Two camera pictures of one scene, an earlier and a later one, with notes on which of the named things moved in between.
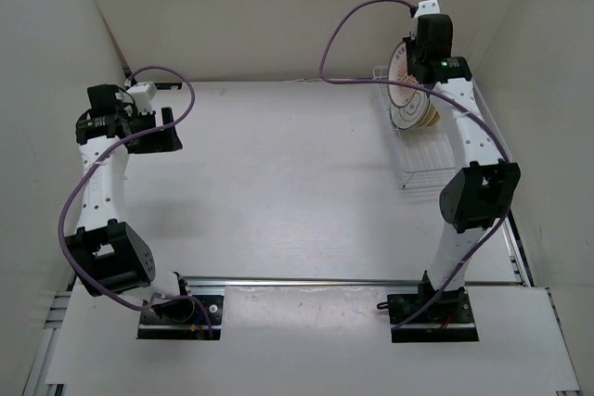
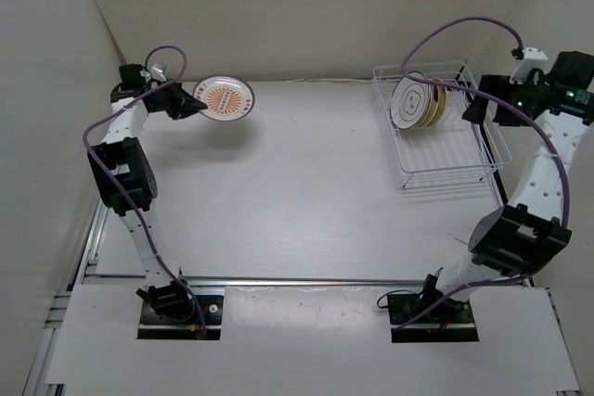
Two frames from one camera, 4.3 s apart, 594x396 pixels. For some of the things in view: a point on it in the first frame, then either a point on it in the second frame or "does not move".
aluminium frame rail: [286, 281] does not move
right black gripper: [411, 42] → [497, 86]
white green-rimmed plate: [409, 116] does not move
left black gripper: [166, 140] → [184, 104]
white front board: [313, 337] does not move
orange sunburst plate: [401, 95] → [226, 97]
